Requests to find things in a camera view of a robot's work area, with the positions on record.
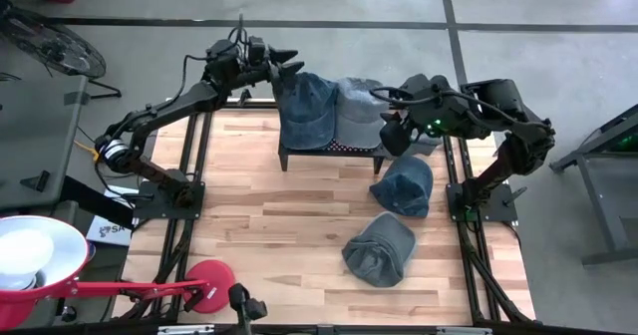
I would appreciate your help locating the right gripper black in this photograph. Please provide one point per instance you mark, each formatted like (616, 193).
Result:
(397, 136)

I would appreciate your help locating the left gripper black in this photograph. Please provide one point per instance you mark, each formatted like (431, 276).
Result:
(261, 68)

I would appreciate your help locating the dark blue denim cap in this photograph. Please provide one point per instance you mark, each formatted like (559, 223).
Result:
(304, 115)
(404, 188)

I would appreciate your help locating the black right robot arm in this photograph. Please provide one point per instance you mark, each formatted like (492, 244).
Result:
(498, 100)

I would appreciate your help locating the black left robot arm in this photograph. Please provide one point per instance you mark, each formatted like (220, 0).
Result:
(164, 108)

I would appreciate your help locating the black perforated metal rack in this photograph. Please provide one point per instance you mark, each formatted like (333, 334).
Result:
(319, 153)

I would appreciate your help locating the yellow power plug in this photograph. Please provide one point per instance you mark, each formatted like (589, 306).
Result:
(92, 150)

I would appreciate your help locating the black floor fan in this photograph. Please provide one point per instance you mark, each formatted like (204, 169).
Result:
(60, 51)

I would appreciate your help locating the black device green light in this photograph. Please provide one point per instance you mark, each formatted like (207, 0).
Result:
(625, 143)

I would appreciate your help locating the red desk lamp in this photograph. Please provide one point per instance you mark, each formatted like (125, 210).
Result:
(209, 285)

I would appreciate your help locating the black support beam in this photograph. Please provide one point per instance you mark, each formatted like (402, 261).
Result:
(95, 200)

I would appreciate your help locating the white printed box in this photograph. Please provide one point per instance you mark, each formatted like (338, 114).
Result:
(107, 233)

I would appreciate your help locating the grey side table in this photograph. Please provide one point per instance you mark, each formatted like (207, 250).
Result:
(35, 135)

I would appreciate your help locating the white light bulb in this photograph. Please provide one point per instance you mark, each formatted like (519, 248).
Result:
(22, 255)

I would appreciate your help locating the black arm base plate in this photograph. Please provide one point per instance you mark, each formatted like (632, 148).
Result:
(149, 206)
(498, 211)

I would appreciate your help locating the black aluminium table frame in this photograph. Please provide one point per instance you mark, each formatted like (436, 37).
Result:
(466, 255)

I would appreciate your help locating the silver metal bracket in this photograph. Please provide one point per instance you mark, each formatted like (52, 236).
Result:
(463, 331)
(184, 330)

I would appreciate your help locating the grey metal desk frame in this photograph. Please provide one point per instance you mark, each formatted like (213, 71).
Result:
(598, 190)

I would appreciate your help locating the black table bracket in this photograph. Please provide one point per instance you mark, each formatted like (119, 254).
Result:
(36, 182)

